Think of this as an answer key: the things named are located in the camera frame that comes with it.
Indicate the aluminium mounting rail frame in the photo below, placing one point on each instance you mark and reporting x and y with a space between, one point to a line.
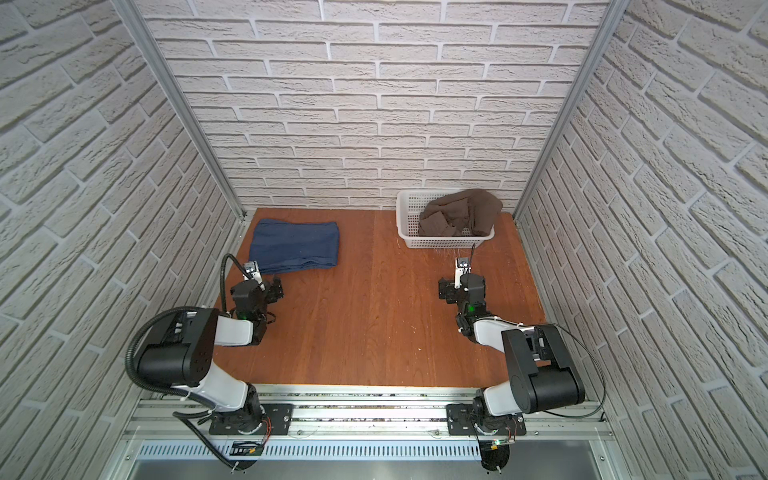
372 428

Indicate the right aluminium corner post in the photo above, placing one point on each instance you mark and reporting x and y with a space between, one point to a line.
609 23

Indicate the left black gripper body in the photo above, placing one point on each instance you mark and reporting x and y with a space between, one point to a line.
272 292

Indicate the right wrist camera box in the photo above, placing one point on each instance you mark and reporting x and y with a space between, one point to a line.
462 267

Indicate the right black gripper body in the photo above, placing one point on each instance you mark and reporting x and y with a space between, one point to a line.
447 286

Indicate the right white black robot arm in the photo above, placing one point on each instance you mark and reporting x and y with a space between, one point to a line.
542 375

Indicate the aluminium corner post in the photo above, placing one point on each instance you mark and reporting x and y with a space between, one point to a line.
609 23
146 43

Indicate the blue denim jeans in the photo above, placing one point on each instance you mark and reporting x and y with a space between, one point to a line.
281 247

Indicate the left aluminium corner post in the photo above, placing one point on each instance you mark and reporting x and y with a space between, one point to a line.
146 43

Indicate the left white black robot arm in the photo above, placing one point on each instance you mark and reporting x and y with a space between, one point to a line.
173 354

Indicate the brown trousers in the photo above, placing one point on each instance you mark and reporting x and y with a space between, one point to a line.
475 210

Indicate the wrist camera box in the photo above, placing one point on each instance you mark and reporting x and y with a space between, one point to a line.
462 267
252 272

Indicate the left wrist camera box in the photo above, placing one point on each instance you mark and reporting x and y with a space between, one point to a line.
252 272

